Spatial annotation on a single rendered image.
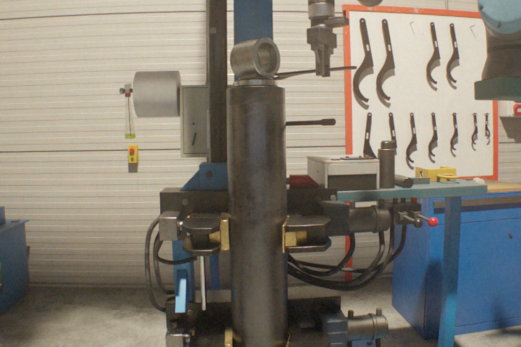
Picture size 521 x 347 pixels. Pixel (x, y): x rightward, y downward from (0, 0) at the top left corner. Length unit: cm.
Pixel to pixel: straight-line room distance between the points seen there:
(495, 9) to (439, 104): 277
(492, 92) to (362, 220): 71
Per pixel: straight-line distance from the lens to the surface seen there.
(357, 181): 180
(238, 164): 147
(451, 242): 224
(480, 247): 289
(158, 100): 236
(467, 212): 278
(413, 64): 388
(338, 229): 167
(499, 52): 140
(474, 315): 303
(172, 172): 357
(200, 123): 235
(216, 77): 187
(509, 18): 123
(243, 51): 152
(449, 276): 228
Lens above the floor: 131
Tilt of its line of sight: 1 degrees down
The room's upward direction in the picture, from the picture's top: 1 degrees counter-clockwise
